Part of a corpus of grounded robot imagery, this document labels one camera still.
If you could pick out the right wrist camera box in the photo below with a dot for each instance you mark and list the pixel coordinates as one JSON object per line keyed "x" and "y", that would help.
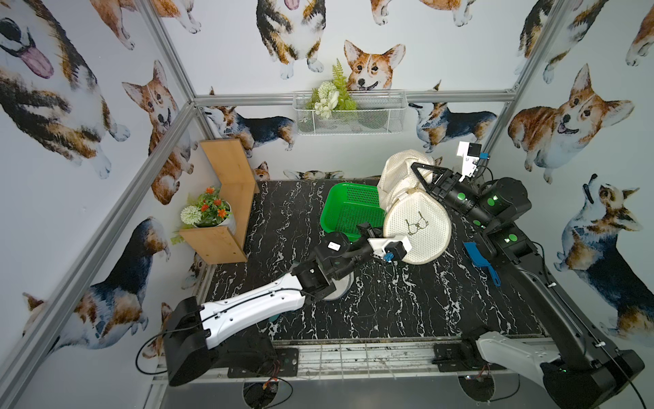
{"x": 471, "y": 153}

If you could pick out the green plastic basket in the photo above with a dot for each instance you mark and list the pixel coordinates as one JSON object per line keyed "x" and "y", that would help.
{"x": 349, "y": 205}

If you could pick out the wooden shelf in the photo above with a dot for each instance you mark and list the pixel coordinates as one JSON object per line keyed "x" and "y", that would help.
{"x": 238, "y": 186}

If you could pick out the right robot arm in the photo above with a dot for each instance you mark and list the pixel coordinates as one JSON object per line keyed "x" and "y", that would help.
{"x": 587, "y": 368}

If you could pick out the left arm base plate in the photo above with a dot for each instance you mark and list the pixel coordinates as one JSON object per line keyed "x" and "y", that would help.
{"x": 285, "y": 363}

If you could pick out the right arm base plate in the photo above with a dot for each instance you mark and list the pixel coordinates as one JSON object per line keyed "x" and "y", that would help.
{"x": 460, "y": 357}

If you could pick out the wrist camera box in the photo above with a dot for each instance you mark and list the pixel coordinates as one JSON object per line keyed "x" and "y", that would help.
{"x": 471, "y": 153}
{"x": 397, "y": 248}

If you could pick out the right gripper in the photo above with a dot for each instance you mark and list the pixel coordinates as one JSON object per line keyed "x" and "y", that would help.
{"x": 442, "y": 187}

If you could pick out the potted orange flowers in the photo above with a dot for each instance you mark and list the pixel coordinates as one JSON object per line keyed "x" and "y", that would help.
{"x": 208, "y": 210}

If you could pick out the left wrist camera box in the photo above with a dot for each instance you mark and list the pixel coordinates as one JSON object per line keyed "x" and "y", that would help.
{"x": 397, "y": 248}

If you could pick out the white artificial flowers with fern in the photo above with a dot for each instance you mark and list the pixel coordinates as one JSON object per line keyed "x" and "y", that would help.
{"x": 332, "y": 96}

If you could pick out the blue dustpan scoop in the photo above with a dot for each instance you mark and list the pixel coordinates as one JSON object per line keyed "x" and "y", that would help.
{"x": 479, "y": 261}

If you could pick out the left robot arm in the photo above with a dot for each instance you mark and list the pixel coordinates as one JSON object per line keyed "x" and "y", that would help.
{"x": 197, "y": 337}

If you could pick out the white wire wall basket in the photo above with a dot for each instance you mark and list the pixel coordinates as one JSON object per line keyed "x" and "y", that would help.
{"x": 377, "y": 112}

